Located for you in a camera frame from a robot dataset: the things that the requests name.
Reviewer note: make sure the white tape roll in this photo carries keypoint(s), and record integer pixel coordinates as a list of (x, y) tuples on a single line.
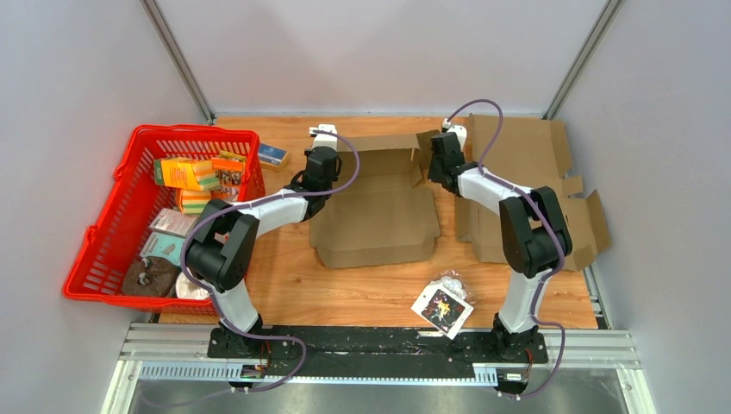
[(185, 289)]

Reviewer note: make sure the plastic bag with printed card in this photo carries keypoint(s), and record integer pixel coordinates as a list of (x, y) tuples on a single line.
[(445, 303)]

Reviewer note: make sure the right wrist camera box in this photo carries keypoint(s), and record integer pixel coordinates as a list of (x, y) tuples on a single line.
[(459, 130)]

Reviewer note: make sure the pink packaged item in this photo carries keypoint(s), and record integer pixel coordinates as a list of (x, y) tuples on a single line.
[(172, 222)]

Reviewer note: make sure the red plastic shopping basket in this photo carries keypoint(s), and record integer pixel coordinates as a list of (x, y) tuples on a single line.
[(115, 240)]

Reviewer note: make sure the teal packaged item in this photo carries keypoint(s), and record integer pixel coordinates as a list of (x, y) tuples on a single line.
[(163, 246)]

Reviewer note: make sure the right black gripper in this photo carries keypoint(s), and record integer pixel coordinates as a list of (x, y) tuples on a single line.
[(432, 174)]

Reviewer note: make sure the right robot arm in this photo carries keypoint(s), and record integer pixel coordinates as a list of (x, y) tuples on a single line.
[(535, 238)]

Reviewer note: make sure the orange sponge pack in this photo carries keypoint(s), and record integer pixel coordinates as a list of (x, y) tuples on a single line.
[(185, 174)]

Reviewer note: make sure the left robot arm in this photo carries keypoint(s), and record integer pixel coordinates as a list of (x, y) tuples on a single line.
[(217, 252)]

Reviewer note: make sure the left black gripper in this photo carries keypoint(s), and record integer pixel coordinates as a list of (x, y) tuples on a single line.
[(334, 178)]

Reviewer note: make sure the orange snack packet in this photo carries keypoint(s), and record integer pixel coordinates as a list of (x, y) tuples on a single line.
[(229, 169)]

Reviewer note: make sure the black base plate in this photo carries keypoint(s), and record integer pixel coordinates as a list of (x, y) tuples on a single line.
[(360, 352)]

